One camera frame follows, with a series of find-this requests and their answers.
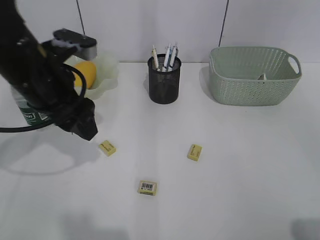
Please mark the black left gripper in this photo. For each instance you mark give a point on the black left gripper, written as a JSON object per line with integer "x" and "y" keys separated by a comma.
{"x": 77, "y": 119}

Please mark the clear water bottle green label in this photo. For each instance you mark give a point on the clear water bottle green label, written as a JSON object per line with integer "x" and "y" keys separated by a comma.
{"x": 35, "y": 120}

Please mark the yellow mango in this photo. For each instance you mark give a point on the yellow mango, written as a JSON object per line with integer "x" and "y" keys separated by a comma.
{"x": 89, "y": 71}

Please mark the cream barrel pen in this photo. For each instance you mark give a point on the cream barrel pen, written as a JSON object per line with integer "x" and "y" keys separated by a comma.
{"x": 155, "y": 58}

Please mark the blue clip grey pen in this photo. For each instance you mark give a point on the blue clip grey pen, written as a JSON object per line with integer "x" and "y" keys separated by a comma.
{"x": 167, "y": 58}

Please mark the grey grip clear pen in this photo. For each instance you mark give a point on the grey grip clear pen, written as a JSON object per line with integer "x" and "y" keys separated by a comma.
{"x": 173, "y": 55}

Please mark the waste paper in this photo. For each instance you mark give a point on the waste paper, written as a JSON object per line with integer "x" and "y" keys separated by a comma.
{"x": 262, "y": 77}

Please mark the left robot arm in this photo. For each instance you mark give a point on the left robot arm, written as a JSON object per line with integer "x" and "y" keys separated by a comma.
{"x": 38, "y": 71}

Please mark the pale green wavy plate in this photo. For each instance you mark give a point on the pale green wavy plate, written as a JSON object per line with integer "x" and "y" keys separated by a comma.
{"x": 106, "y": 73}

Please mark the black mesh pen holder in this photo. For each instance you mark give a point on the black mesh pen holder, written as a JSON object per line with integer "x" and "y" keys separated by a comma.
{"x": 163, "y": 87}

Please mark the yellow eraser with barcode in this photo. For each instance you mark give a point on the yellow eraser with barcode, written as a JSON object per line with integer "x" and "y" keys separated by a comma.
{"x": 147, "y": 188}

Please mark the pale green plastic basket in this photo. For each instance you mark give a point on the pale green plastic basket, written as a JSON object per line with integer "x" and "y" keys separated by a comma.
{"x": 234, "y": 71}

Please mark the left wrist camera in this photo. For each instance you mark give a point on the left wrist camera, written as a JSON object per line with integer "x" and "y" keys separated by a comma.
{"x": 85, "y": 46}

